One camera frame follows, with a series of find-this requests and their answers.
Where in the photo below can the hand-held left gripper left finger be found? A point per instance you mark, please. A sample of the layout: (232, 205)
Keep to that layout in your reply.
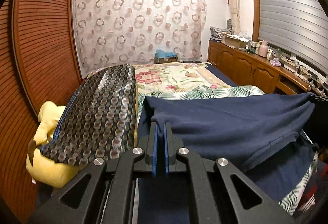
(154, 155)

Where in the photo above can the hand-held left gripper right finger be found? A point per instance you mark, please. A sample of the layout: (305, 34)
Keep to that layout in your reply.
(166, 155)

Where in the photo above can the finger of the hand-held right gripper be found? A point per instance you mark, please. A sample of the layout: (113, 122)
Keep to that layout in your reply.
(317, 98)

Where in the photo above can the navy t-shirt with orange print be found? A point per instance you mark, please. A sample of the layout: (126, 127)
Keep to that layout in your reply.
(217, 121)

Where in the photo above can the purple tissue pack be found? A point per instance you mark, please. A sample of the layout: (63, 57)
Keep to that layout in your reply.
(275, 61)

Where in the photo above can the glass jar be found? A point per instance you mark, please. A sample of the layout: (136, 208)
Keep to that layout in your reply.
(278, 53)

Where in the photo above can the dark circle-patterned folded cloth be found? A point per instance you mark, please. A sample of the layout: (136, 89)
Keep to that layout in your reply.
(102, 111)

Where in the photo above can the pink jug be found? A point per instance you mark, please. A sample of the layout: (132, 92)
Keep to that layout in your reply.
(263, 48)

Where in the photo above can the leaf printed bed sheet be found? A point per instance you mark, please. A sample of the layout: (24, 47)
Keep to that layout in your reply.
(243, 91)

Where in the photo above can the red and white bag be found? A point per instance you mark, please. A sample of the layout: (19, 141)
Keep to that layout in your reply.
(308, 199)

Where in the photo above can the floral blanket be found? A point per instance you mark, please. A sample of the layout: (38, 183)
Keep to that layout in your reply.
(166, 78)

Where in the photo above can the wooden cabinet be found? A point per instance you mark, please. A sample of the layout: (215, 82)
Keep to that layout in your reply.
(246, 65)

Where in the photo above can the grey window blind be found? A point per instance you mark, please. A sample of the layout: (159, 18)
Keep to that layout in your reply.
(294, 14)

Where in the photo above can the dark blue mattress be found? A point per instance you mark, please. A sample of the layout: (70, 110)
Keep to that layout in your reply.
(223, 75)

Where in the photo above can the long cardboard box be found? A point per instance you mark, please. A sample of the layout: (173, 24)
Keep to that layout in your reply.
(234, 41)

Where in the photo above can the blue plastic bag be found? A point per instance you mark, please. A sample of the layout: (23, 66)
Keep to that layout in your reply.
(165, 53)

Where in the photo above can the pile of patterned cloth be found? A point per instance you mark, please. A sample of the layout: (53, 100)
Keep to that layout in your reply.
(217, 32)

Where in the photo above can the sheer circle-patterned curtain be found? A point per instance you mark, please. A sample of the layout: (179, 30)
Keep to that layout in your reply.
(138, 21)

